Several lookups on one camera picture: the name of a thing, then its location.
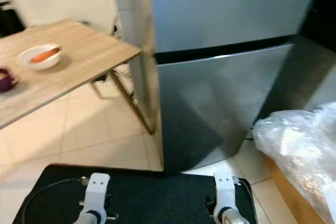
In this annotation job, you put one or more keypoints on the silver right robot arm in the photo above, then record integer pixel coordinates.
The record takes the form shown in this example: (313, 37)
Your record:
(233, 219)

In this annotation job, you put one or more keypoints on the orange sweet potato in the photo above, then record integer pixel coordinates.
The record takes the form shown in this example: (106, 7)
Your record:
(44, 55)

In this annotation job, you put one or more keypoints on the black chair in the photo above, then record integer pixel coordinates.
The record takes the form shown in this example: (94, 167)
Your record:
(10, 22)

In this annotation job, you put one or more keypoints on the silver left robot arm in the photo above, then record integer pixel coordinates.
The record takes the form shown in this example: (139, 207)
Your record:
(88, 219)

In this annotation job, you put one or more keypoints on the grey steel fridge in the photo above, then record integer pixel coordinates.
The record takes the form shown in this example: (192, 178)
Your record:
(220, 9)

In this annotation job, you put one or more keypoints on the clear bubble wrap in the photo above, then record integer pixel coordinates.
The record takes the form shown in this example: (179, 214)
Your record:
(294, 145)

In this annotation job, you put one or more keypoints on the black floor mat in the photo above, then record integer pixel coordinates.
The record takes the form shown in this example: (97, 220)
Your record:
(163, 198)

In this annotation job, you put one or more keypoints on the brown cardboard box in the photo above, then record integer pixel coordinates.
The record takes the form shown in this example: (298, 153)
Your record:
(289, 192)

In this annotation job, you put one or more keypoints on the white bowl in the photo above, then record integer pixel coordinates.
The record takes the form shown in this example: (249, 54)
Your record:
(44, 66)

